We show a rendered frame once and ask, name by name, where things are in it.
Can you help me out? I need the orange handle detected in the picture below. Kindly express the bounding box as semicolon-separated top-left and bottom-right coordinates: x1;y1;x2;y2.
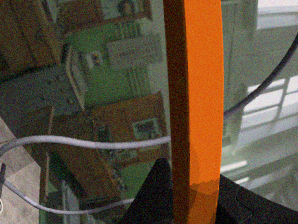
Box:
164;0;223;224

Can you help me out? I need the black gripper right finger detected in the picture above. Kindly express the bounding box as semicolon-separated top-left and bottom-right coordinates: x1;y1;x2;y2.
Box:
216;175;298;224

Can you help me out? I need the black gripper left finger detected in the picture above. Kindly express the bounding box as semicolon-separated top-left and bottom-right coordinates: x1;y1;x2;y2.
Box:
117;157;174;224

